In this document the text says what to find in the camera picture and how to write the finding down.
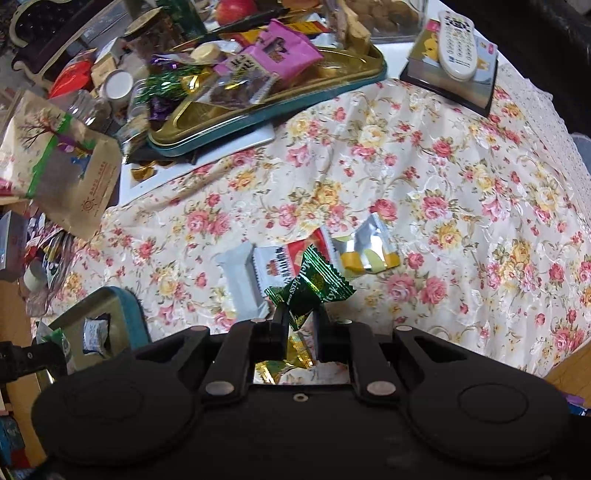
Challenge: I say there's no gold candy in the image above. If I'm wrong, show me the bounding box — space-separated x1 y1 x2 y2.
254 332 315 385

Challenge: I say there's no green candy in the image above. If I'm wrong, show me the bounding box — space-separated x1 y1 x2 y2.
264 245 356 331

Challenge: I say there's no red white hawthorn snack packet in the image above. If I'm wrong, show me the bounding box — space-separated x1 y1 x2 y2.
252 226 341 293

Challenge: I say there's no dark blue white snack packet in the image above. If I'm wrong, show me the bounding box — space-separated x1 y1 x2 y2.
82 313 111 358

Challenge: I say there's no silver yellow pastry packet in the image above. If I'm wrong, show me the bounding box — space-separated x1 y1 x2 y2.
331 213 401 279

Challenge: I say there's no green white snack packet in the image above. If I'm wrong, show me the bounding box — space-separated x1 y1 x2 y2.
35 321 76 375

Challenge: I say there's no empty gold tin tray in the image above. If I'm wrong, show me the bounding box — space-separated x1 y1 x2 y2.
34 286 150 374

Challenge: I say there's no floral tablecloth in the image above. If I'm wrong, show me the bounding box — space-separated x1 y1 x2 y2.
47 66 590 376

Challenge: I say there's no white board under tray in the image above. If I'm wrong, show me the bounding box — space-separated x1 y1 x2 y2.
117 123 276 206

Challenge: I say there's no brown paper snack bag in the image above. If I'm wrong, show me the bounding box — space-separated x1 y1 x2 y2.
1 90 122 240

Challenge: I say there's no gold tin tray with sweets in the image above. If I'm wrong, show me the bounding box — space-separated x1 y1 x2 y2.
148 25 387 157

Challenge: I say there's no clear packet of nuts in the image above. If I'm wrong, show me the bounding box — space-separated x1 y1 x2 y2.
195 69 280 110

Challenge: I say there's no notepad box with cartoon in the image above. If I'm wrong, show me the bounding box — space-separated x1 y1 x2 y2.
400 10 498 117

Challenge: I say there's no pink snack packet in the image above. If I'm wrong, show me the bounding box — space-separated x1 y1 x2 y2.
214 19 324 82

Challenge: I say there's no white jar lid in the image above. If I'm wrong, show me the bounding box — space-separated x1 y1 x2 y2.
100 69 134 111

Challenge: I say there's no white remote control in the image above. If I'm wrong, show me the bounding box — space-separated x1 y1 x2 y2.
438 10 478 82

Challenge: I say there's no clear glass cookie jar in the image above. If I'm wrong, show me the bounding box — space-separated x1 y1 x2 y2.
322 0 429 44

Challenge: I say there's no red apple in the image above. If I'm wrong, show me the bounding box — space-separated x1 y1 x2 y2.
214 0 259 26

